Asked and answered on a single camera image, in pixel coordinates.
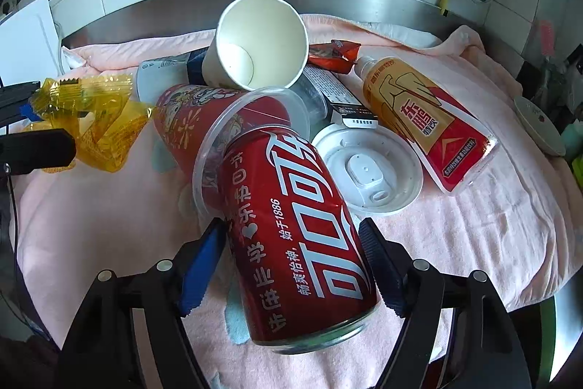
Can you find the red soda can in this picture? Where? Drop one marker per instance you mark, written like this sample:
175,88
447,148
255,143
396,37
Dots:
296,234

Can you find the crushed bottle with blue label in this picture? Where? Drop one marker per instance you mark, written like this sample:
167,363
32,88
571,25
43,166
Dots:
159,74

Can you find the white plastic cup lid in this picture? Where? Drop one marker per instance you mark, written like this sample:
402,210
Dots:
369,170

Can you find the clear plastic cup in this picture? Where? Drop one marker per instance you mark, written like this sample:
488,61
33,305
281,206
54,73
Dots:
207,152

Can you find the yellow plastic wrapper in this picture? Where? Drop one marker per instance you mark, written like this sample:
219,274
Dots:
104,120

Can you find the white paper cup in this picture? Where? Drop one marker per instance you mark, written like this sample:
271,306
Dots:
268,38

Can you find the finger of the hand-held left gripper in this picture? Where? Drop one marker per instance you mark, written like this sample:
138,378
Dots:
18,95
36,149

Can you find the pink bottle brush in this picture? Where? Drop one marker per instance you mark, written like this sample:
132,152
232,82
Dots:
545,37

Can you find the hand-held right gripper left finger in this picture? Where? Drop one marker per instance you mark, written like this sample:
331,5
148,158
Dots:
200,270

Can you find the red snack packet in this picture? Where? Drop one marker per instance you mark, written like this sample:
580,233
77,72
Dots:
330,54

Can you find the black white small box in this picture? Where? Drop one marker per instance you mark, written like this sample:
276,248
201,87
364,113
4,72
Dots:
337,97

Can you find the red printed paper cup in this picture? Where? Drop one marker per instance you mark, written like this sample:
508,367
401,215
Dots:
182,120

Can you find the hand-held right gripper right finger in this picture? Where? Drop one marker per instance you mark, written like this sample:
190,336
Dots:
380,266

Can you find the yellow red label drink bottle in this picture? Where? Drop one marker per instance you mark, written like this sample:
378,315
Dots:
423,120

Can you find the white plate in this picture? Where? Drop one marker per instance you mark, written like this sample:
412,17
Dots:
539,127

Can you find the glass jar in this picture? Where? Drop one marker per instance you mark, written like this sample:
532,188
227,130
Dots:
549,79

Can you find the white paper sheet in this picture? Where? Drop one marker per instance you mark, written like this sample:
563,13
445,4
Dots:
27,42

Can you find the pink towel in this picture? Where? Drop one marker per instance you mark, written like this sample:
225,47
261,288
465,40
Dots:
455,243

